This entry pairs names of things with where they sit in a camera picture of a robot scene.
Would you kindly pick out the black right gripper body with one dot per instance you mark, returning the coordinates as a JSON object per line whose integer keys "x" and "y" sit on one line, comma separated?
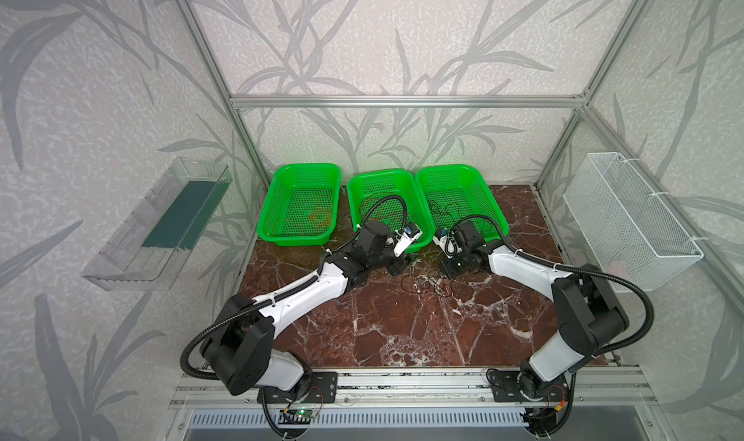
{"x": 451, "y": 265}

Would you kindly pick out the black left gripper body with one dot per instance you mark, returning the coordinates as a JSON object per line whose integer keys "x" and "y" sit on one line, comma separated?
{"x": 398, "y": 264}

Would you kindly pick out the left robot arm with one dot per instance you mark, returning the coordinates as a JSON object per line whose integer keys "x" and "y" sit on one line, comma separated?
{"x": 238, "y": 348}

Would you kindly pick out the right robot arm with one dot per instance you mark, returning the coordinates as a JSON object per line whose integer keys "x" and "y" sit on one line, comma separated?
{"x": 588, "y": 312}

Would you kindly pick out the middle green plastic basket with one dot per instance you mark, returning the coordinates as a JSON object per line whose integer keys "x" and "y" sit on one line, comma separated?
{"x": 365, "y": 190}

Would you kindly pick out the green plastic basket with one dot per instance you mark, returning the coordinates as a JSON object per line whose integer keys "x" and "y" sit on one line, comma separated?
{"x": 453, "y": 192}
{"x": 365, "y": 190}
{"x": 302, "y": 205}

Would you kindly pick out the right green plastic basket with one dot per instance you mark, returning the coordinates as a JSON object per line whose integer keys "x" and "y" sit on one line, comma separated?
{"x": 453, "y": 192}

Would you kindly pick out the left green plastic basket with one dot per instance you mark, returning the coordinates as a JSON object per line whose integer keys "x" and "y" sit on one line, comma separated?
{"x": 302, "y": 205}

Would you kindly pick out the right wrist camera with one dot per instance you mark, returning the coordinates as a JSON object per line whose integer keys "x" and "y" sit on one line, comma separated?
{"x": 446, "y": 241}

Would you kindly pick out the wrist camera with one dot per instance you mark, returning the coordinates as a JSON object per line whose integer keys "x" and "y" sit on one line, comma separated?
{"x": 407, "y": 236}
{"x": 446, "y": 241}

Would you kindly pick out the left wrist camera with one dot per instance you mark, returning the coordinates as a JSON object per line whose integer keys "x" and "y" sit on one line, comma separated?
{"x": 407, "y": 236}

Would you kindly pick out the white wire mesh basket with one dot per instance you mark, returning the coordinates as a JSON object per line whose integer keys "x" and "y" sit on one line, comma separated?
{"x": 629, "y": 228}

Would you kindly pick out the aluminium frame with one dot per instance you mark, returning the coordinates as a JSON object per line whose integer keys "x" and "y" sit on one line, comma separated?
{"x": 667, "y": 101}

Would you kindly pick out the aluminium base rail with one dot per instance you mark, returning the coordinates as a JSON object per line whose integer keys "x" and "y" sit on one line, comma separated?
{"x": 429, "y": 387}

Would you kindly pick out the clear acrylic wall shelf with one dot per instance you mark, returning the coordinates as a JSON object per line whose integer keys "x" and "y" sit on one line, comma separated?
{"x": 152, "y": 246}

